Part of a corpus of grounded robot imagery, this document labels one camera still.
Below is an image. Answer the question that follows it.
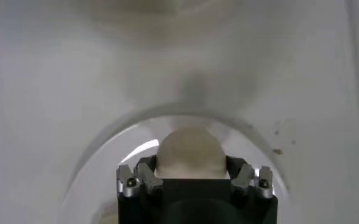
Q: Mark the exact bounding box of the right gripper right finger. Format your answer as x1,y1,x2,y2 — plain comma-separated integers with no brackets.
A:
226,155,274,199

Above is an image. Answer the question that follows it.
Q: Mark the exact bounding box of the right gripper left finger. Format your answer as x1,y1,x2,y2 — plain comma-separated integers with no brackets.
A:
116,154,165,198

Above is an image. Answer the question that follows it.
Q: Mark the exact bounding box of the white round plate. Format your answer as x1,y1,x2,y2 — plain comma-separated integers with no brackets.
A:
55,114,290,224

